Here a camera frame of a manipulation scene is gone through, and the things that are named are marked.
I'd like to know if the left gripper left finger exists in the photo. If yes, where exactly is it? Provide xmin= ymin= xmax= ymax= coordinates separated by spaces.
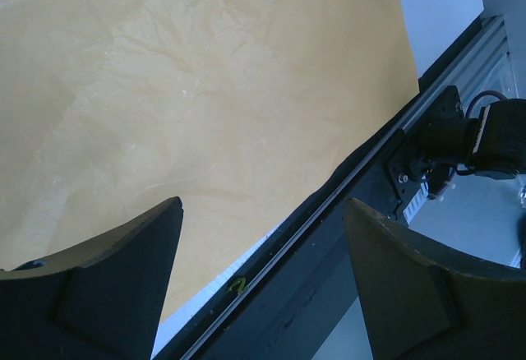
xmin=1 ymin=197 xmax=183 ymax=359

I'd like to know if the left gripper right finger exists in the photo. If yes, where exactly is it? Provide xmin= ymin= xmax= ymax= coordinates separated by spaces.
xmin=344 ymin=199 xmax=525 ymax=359

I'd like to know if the orange wrapping paper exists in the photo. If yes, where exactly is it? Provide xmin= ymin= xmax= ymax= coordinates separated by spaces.
xmin=1 ymin=0 xmax=418 ymax=316

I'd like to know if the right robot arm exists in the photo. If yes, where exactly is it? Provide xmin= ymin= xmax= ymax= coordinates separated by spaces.
xmin=418 ymin=90 xmax=525 ymax=180

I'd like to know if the right white cable duct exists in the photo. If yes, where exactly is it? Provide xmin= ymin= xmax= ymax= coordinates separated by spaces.
xmin=403 ymin=187 xmax=428 ymax=224

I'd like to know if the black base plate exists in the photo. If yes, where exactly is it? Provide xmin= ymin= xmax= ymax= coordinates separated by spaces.
xmin=151 ymin=14 xmax=486 ymax=360

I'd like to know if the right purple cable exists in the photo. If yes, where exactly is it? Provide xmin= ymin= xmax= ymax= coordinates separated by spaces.
xmin=462 ymin=90 xmax=509 ymax=118

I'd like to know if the aluminium rail front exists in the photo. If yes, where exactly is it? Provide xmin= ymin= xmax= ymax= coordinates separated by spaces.
xmin=420 ymin=15 xmax=509 ymax=105

